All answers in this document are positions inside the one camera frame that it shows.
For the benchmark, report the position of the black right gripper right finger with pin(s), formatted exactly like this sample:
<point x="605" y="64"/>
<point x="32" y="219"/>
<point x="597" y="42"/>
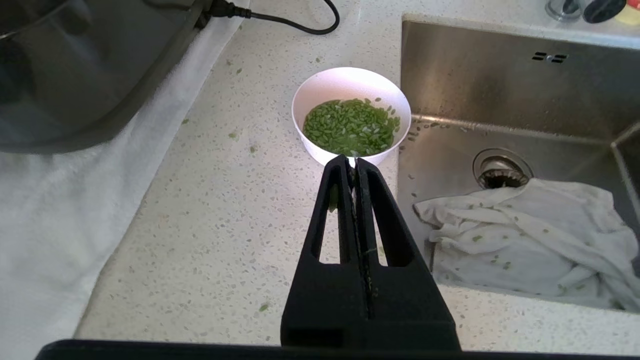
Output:
<point x="410" y="310"/>

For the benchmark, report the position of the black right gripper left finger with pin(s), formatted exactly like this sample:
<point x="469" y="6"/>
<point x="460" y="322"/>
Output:
<point x="325" y="310"/>

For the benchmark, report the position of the chopped green onions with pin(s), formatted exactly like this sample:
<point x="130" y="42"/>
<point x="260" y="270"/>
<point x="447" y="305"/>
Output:
<point x="350" y="127"/>

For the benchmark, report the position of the white round bowl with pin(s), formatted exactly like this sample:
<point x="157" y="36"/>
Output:
<point x="350" y="82"/>

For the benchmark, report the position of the white towel under cooker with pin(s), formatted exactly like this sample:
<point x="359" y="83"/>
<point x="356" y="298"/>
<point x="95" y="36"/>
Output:
<point x="50" y="225"/>

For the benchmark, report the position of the black rice cooker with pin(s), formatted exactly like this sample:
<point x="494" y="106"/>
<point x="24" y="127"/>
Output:
<point x="75" y="75"/>

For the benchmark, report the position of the crumpled white dish cloth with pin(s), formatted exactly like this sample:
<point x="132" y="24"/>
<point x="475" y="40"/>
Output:
<point x="540" y="240"/>

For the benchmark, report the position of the round metal sink drain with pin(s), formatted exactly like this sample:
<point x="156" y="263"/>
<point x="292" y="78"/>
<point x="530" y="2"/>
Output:
<point x="502" y="170"/>

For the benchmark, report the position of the stainless steel sink basin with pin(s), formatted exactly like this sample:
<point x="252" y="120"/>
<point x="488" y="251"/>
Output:
<point x="500" y="75"/>

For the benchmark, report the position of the chrome kitchen faucet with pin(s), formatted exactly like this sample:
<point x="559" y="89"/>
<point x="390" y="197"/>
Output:
<point x="565" y="7"/>

